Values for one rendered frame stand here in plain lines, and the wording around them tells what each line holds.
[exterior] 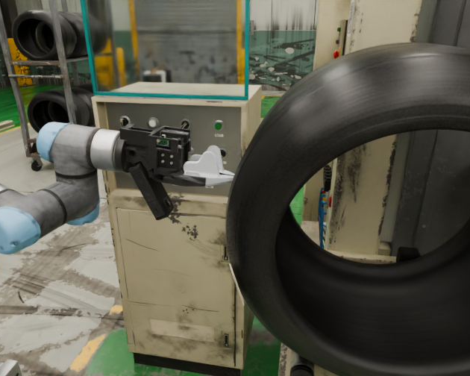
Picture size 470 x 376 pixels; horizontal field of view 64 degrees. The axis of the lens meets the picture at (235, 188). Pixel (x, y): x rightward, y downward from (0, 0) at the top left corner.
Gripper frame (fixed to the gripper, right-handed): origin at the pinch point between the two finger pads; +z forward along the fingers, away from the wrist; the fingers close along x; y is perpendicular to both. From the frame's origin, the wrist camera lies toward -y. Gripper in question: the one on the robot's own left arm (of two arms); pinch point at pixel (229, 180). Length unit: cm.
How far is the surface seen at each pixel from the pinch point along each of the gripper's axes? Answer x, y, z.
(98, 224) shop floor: 186, -137, -135
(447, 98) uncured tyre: -11.8, 20.1, 27.1
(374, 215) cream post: 27.9, -14.8, 32.7
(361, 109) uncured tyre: -11.7, 17.4, 17.7
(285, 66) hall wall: 911, -65, -42
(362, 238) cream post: 27.9, -21.9, 31.2
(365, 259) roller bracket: 25.6, -26.3, 32.9
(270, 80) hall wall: 911, -104, -73
